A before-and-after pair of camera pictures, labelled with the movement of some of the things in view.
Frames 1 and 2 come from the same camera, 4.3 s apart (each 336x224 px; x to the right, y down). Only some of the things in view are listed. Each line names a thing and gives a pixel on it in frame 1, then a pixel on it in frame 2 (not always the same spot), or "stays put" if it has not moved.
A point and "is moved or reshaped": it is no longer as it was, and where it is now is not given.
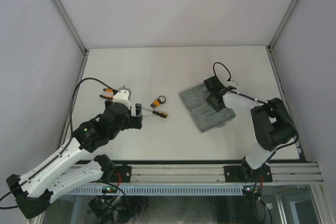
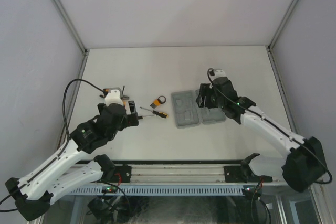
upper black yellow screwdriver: (158, 113) stays put
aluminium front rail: (199, 174) stays put
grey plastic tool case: (206, 117) is moved or reshaped
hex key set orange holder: (161, 99) stays put
